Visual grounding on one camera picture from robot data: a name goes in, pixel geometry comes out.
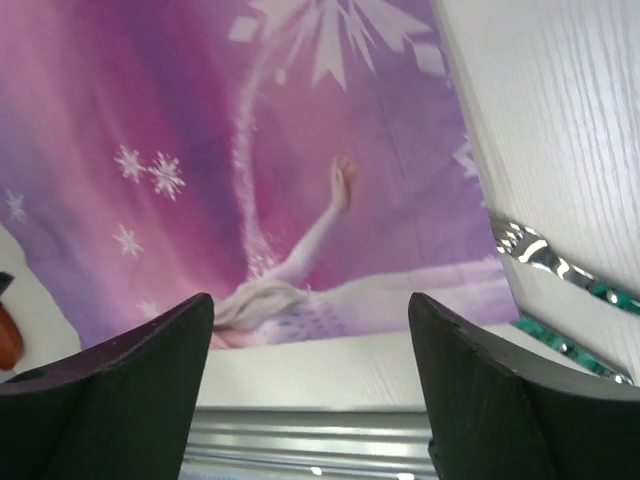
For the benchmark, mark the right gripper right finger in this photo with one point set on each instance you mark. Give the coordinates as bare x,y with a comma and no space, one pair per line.
499,411

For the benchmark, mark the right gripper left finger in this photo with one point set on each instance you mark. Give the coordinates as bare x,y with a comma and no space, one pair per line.
119,410

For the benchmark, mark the red plastic plate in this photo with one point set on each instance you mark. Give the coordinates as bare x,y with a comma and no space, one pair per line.
11,342

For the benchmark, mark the teal handled spoon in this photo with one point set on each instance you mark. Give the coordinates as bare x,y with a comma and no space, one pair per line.
526,246

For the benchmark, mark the purple Frozen placemat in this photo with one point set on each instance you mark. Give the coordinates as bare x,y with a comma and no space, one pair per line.
151,150

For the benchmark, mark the aluminium mounting rail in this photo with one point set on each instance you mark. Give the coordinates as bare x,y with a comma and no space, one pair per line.
306,444

